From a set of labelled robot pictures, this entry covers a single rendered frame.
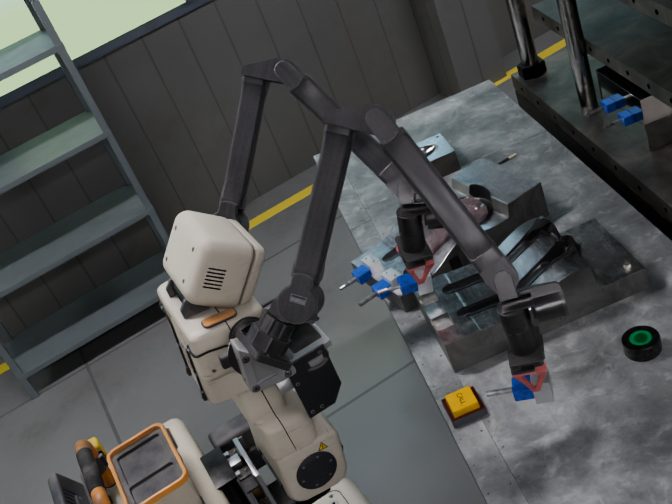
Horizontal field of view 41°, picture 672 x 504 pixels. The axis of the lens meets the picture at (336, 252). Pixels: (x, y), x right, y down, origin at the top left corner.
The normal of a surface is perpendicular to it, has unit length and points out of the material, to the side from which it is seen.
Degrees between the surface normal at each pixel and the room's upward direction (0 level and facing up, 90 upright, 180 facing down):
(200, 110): 90
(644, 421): 0
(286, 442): 90
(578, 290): 90
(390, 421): 0
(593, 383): 0
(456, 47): 90
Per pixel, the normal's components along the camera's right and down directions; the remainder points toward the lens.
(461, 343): 0.22, 0.48
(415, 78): 0.43, 0.37
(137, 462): -0.33, -0.78
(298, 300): -0.17, 0.07
